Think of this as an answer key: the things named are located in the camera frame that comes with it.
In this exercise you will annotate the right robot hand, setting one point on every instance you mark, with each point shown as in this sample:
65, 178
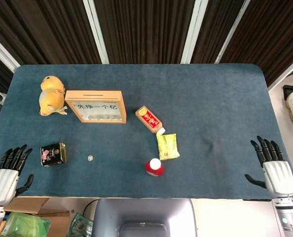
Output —
279, 177

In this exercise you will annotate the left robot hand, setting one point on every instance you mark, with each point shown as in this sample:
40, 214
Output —
3, 182

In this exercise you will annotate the small silver coin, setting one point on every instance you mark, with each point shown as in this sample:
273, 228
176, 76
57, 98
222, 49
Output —
90, 158

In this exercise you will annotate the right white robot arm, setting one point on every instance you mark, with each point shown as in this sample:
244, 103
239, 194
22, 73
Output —
287, 212

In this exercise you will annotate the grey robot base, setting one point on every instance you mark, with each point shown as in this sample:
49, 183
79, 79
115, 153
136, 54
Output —
144, 212

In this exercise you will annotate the silver coin pile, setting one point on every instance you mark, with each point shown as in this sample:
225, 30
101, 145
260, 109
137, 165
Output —
104, 116

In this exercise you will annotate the brown cardboard box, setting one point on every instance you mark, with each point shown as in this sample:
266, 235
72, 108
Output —
33, 205

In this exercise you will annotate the green plastic bag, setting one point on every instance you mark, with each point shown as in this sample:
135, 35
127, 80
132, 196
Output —
25, 224

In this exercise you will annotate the black luncheon meat can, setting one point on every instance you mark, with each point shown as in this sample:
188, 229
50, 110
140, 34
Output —
51, 154

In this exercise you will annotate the green printed packet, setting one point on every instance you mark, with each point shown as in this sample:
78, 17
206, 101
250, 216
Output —
80, 224

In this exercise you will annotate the yellow plush toy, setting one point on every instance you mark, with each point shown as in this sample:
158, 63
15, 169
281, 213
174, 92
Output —
51, 93

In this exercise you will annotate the blue table cloth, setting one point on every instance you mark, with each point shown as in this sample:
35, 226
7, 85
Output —
210, 98

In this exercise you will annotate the yellow green snack packet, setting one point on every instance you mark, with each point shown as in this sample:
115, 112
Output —
168, 145

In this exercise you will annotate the red ketchup bottle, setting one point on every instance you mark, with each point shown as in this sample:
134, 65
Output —
154, 170

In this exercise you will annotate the white partition post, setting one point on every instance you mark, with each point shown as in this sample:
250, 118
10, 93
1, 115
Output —
192, 29
231, 32
284, 71
96, 29
1, 49

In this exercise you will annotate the wooden frame money box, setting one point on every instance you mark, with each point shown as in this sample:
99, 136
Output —
94, 95

